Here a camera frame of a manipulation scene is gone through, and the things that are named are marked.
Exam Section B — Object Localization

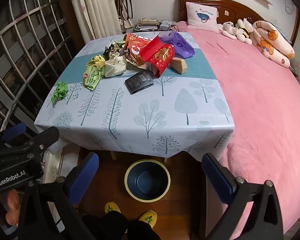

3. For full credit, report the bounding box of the purple plastic bag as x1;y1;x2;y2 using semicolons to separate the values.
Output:
158;31;195;59

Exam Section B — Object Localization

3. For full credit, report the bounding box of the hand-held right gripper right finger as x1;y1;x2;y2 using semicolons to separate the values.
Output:
194;152;284;240

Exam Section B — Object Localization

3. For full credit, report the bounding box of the black gold crumpled wrapper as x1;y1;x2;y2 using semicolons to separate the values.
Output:
104;42;123;58

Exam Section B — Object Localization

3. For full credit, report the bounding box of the metal window grille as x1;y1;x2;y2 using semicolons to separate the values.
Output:
0;0;76;135

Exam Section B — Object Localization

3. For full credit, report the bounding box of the rolled cartoon print quilt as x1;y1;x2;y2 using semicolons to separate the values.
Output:
250;20;296;68

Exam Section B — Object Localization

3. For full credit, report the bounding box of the bee plush toy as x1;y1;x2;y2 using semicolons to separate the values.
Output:
236;18;255;46

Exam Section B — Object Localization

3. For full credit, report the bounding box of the yellow crumpled wrapper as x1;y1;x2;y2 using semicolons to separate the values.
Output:
90;54;107;68

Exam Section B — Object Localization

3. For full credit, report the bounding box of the black packet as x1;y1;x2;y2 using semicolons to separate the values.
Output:
124;70;154;95

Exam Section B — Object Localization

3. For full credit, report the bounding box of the green crumpled wrapper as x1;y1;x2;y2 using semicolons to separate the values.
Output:
51;81;69;105

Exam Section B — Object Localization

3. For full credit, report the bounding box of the wooden headboard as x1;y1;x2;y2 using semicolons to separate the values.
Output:
178;0;300;47

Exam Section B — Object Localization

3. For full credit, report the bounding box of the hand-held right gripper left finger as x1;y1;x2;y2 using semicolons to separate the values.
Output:
15;152;100;240

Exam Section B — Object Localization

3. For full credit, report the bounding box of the white plush toy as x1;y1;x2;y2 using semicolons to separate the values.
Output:
218;21;238;40

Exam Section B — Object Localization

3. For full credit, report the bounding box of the person's left hand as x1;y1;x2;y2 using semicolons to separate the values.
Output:
5;189;22;227

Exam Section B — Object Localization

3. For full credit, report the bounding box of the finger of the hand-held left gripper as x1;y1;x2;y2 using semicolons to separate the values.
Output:
22;127;60;153
0;122;27;142

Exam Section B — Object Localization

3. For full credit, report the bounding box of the beige wedge box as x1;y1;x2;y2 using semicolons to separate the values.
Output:
170;57;188;75

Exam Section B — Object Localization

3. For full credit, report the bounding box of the stack of books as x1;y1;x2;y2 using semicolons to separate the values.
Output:
136;17;160;32

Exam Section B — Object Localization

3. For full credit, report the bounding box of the yellow slipper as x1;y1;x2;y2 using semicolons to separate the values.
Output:
138;210;157;228
104;201;122;215

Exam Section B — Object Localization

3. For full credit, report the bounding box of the red paper bag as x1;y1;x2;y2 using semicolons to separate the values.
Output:
139;35;175;78

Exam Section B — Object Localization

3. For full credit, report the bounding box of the pink pillow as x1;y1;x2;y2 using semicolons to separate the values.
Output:
185;2;219;33

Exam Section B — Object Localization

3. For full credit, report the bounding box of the cream curtain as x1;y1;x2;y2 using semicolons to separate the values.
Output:
67;0;123;43

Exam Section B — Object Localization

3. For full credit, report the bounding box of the white crumpled bag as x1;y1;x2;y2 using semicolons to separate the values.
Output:
104;54;127;77

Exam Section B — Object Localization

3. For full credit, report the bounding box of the dark blue bin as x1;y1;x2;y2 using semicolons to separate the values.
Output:
124;159;171;202

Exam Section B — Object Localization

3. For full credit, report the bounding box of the pink blanket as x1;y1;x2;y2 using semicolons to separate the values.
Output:
174;20;300;233

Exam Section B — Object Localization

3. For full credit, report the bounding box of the tree print tablecloth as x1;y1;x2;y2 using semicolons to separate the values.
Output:
34;31;235;162

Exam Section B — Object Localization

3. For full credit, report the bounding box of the red gold snack bag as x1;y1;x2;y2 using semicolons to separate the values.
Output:
124;33;153;69

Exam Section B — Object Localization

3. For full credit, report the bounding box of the light green snack bag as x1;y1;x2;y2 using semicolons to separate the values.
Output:
83;64;105;91

